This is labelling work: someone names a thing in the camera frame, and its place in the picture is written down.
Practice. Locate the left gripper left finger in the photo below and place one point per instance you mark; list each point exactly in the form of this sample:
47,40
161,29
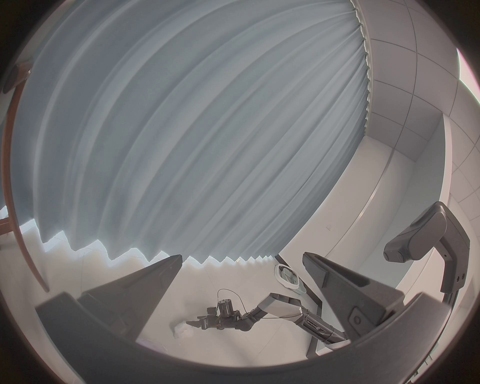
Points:
138,296

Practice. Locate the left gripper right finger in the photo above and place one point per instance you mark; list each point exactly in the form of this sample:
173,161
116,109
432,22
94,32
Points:
345,292

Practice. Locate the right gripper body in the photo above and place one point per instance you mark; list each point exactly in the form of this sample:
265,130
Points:
210,323

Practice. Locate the white paper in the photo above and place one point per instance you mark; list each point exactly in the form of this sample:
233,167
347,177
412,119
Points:
183,328

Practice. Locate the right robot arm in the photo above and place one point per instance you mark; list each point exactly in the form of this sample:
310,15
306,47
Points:
285,311

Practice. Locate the wooden chair with white cushions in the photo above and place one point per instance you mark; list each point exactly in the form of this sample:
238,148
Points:
11,187

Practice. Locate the pale blue curtain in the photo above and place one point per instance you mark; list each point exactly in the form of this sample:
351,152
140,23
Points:
210,131

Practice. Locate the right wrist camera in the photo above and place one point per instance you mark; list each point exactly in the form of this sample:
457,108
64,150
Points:
212,310

